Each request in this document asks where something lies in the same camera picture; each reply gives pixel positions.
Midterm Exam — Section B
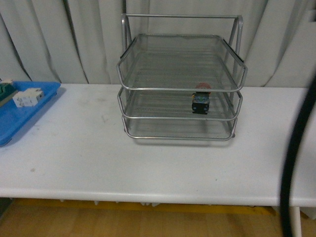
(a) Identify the silver mesh three-tier rack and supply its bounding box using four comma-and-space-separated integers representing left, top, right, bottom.
117, 13, 247, 141

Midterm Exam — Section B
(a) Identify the white curtain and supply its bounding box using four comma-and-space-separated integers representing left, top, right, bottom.
0, 0, 316, 87

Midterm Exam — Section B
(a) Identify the blue plastic tray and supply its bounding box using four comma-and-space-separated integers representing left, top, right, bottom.
0, 81, 61, 146

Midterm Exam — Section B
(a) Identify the green terminal block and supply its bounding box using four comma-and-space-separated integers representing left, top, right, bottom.
0, 79, 18, 107

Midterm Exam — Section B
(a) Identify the white table leg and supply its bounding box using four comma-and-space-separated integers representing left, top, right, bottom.
289, 206, 302, 237

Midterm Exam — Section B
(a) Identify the black cable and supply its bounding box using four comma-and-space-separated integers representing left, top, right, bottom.
279, 74, 316, 237

